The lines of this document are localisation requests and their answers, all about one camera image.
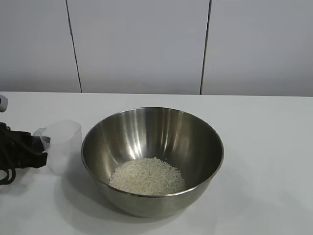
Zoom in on stainless steel mixing bowl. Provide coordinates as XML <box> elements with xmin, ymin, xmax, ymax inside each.
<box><xmin>81</xmin><ymin>106</ymin><xmax>225</xmax><ymax>218</ymax></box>

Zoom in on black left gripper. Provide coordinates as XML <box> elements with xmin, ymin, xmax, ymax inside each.
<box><xmin>0</xmin><ymin>122</ymin><xmax>48</xmax><ymax>170</ymax></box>

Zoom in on white rice grains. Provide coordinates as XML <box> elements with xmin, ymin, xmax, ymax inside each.
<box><xmin>109</xmin><ymin>157</ymin><xmax>188</xmax><ymax>196</ymax></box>

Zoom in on black cable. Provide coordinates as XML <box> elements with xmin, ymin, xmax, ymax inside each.
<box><xmin>0</xmin><ymin>168</ymin><xmax>17</xmax><ymax>186</ymax></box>

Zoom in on clear plastic measuring cup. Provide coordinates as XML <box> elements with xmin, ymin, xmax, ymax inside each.
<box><xmin>33</xmin><ymin>119</ymin><xmax>83</xmax><ymax>175</ymax></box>

